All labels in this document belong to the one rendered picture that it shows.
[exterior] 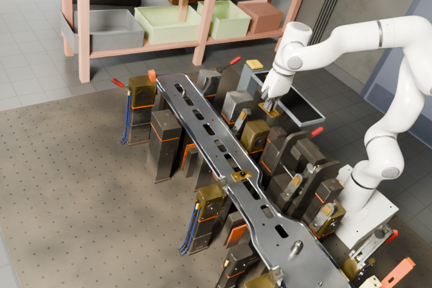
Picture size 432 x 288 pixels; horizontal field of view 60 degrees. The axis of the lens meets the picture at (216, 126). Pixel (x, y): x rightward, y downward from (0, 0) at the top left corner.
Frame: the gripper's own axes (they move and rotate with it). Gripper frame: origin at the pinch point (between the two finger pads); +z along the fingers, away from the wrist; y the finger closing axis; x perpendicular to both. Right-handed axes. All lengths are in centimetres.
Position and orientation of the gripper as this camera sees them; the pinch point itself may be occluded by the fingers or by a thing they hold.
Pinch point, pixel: (270, 104)
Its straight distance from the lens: 139.4
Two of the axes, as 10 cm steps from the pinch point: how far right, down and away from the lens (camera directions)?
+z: -2.1, 7.4, 6.4
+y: -8.0, 2.4, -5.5
